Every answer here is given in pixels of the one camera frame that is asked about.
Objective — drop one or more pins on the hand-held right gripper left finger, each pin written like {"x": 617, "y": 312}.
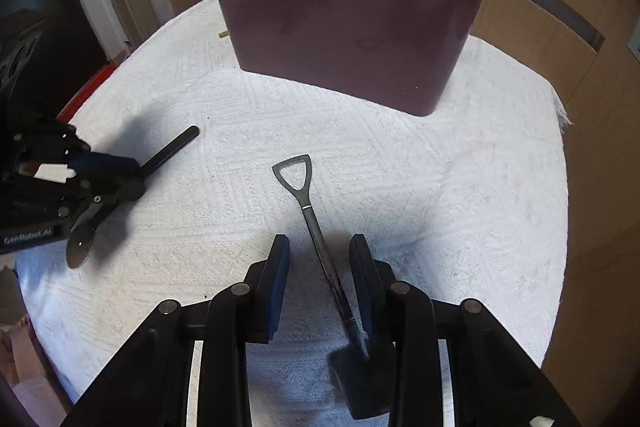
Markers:
{"x": 280, "y": 287}

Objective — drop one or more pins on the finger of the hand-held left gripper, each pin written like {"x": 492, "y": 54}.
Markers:
{"x": 100, "y": 202}
{"x": 107, "y": 167}

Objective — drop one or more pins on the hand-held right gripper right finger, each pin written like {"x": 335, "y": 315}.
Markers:
{"x": 361, "y": 287}

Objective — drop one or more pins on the shovel-shaped metal spoon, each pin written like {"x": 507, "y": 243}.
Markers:
{"x": 315, "y": 232}

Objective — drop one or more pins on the maroon plastic utensil holder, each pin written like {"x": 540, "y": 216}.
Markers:
{"x": 350, "y": 32}

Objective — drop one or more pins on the red board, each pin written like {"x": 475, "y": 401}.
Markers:
{"x": 95, "y": 82}

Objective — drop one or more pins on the white textured towel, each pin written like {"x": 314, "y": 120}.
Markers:
{"x": 450, "y": 207}

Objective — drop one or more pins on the black appliance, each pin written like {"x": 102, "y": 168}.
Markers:
{"x": 30, "y": 7}

